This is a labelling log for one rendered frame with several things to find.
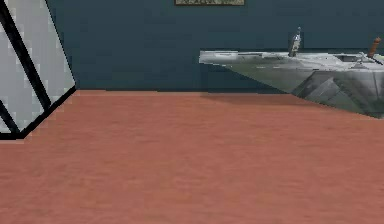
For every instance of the grey metal bottle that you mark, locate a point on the grey metal bottle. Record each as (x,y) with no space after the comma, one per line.
(295,42)

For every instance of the grey metal counter cabinet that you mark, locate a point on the grey metal counter cabinet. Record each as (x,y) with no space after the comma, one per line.
(320,76)

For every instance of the grey door with black bars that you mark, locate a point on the grey door with black bars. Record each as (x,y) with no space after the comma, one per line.
(30,50)

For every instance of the brown pepper mill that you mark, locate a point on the brown pepper mill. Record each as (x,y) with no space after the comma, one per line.
(374,47)

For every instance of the framed wall picture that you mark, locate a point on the framed wall picture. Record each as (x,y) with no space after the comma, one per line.
(209,2)

